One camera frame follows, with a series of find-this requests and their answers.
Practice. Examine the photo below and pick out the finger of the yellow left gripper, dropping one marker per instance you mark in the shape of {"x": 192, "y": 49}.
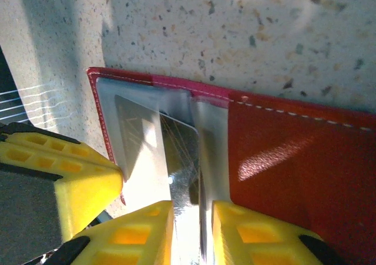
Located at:
{"x": 88, "y": 182}

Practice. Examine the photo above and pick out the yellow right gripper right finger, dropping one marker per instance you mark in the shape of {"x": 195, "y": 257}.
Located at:
{"x": 249, "y": 241}

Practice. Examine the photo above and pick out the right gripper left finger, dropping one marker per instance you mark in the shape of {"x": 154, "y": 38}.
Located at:
{"x": 132, "y": 238}

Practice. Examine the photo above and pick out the silver patterned credit card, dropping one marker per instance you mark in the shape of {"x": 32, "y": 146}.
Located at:
{"x": 182, "y": 147}

